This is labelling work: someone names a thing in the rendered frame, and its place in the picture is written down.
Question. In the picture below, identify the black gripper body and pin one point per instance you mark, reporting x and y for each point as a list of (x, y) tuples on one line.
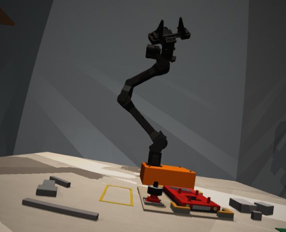
[(168, 40)]

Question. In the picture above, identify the black and grey wheel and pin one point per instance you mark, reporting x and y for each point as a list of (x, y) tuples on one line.
[(154, 191)]

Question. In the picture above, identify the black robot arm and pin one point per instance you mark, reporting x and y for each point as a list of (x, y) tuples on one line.
[(161, 67)]

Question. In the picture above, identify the dark grey long bar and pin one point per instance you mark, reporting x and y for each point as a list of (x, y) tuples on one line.
[(60, 209)]

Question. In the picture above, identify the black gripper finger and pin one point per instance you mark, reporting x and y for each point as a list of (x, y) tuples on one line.
[(181, 27), (158, 33)]

